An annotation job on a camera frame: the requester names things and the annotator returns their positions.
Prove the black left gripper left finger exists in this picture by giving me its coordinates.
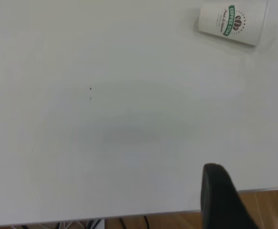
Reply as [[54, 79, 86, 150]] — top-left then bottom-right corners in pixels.
[[200, 163, 258, 229]]

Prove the white paper coffee cup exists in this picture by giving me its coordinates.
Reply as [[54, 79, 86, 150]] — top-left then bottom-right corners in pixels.
[[197, 0, 270, 47]]

